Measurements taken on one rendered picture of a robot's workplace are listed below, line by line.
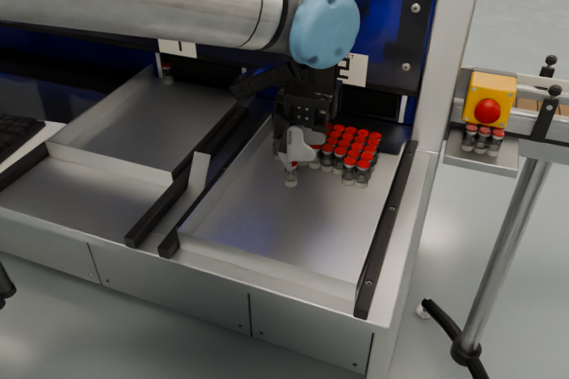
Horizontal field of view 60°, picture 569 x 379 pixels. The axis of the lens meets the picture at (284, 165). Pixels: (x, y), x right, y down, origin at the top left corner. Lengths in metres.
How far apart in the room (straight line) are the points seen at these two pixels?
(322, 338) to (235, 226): 0.75
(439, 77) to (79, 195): 0.63
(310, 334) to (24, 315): 0.99
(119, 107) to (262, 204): 0.44
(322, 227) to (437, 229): 1.38
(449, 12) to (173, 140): 0.53
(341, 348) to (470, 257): 0.77
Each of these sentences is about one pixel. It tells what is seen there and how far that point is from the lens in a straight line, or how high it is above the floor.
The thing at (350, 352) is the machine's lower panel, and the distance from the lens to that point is 1.46.
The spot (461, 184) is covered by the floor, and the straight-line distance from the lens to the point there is 2.37.
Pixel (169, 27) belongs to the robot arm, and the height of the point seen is 1.26.
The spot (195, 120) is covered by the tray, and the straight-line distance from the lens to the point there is 1.01.
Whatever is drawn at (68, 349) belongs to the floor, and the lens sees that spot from 1.80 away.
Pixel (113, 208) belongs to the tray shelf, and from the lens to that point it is 0.83.
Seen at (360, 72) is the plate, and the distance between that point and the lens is 0.89.
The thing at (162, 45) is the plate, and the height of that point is 1.01.
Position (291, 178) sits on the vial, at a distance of 0.81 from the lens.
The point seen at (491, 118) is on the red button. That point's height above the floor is 0.99.
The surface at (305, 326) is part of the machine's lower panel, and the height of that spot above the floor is 0.23.
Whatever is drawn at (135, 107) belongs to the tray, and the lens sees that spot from 1.08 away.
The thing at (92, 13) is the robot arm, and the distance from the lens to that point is 0.38.
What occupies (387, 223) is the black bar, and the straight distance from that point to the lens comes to 0.74.
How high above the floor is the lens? 1.40
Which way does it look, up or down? 37 degrees down
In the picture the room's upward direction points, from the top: straight up
